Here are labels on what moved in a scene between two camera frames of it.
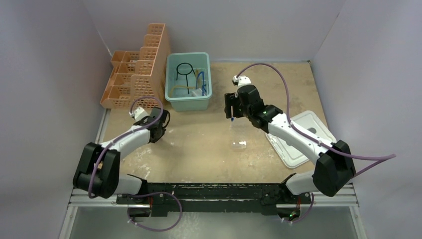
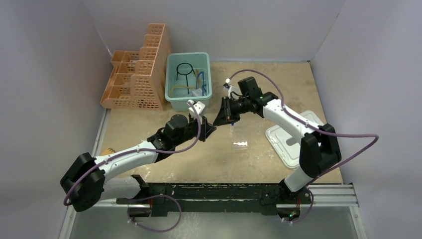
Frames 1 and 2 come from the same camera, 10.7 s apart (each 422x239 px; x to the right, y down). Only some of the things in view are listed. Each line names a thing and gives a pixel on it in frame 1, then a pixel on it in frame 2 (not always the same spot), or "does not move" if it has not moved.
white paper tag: x=197 y=92 does not move
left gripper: x=163 y=130 → x=206 y=128
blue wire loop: x=201 y=82 does not move
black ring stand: x=192 y=69 does not move
